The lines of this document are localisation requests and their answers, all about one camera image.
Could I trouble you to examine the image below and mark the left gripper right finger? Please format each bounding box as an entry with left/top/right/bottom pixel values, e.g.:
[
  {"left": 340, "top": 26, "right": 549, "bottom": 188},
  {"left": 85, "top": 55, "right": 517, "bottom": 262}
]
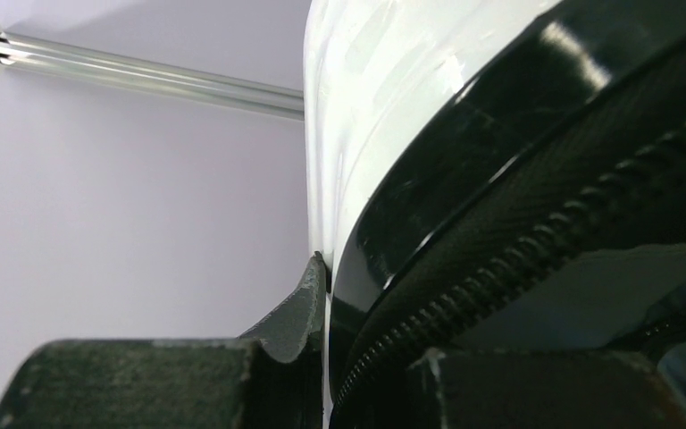
[{"left": 405, "top": 349, "right": 686, "bottom": 428}]

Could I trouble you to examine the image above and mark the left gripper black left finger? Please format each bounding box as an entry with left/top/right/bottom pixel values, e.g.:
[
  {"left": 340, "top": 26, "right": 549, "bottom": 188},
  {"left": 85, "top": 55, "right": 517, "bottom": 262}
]
[{"left": 0, "top": 254, "right": 327, "bottom": 428}]

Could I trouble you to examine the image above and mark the black white space suitcase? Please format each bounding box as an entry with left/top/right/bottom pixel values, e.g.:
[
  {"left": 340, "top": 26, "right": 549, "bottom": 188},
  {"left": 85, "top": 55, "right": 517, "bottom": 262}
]
[{"left": 304, "top": 1, "right": 686, "bottom": 428}]

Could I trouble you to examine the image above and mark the aluminium corner frame post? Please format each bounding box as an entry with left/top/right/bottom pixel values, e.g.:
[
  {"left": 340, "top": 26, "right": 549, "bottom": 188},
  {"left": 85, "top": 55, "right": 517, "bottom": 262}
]
[{"left": 0, "top": 32, "right": 305, "bottom": 121}]

